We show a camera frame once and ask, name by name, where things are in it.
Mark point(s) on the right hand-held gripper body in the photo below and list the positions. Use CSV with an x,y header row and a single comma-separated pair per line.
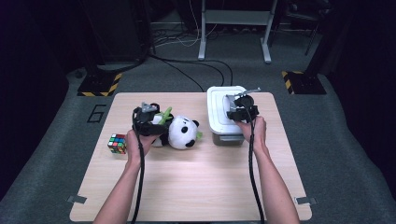
x,y
244,101

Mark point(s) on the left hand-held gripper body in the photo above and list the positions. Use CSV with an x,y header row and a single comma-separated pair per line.
x,y
144,116

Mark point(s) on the panda plush toy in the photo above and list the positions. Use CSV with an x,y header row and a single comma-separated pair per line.
x,y
182,133

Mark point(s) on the grey metal container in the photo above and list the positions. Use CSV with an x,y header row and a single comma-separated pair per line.
x,y
227,140

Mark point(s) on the multicoloured puzzle cube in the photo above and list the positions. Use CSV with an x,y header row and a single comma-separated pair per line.
x,y
117,144

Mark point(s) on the person's left hand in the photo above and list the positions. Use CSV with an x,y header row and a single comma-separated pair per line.
x,y
134,144

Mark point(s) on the person's right hand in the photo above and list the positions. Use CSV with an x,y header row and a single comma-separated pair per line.
x,y
258,133

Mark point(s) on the black yellow striped base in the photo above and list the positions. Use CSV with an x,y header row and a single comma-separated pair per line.
x,y
306,84
98,84

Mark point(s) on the white metal stand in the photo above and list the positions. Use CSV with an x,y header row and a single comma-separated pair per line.
x,y
202,31

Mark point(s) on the black metal stand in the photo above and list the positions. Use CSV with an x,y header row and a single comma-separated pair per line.
x,y
314,37

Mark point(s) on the grey metal table bracket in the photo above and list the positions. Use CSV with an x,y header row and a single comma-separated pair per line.
x,y
305,200
77,199

